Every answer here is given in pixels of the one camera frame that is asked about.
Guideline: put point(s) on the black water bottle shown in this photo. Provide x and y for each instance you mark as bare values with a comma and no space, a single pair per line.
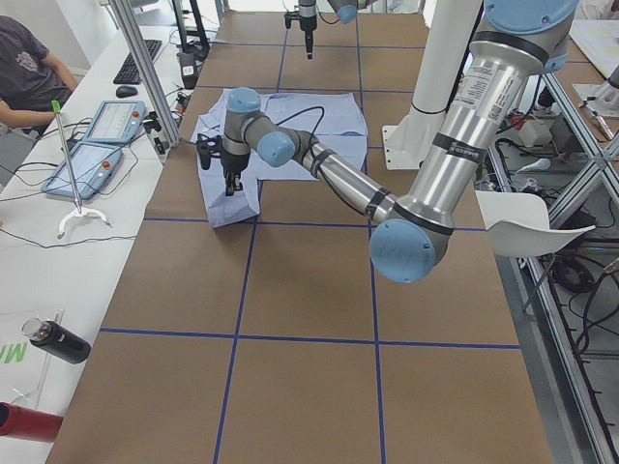
56,340

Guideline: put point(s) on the black computer mouse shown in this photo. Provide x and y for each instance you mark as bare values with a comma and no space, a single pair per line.
125,91

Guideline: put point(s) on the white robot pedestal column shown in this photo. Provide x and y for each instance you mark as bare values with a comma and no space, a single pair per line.
451,24

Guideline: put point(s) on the upper blue teach pendant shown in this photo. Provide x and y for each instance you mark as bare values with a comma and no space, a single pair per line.
116,122

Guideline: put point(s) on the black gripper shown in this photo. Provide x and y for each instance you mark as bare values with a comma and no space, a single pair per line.
232,164
308,23

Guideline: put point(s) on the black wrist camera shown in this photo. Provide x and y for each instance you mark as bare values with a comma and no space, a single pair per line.
289,18
208,148

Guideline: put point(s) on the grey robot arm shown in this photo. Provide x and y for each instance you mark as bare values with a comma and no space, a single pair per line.
514,41
306,13

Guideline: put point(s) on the blue teach pendant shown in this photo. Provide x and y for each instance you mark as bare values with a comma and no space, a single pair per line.
93,164
116,122

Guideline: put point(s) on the red bottle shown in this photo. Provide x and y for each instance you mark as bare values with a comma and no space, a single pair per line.
28,424

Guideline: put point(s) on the blue striped button shirt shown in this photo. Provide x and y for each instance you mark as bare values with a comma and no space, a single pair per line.
336,120

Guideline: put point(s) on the seated person grey shirt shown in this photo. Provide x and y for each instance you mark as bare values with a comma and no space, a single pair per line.
31,79

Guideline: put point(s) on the lower blue teach pendant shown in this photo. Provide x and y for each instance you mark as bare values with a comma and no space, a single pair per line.
93,164

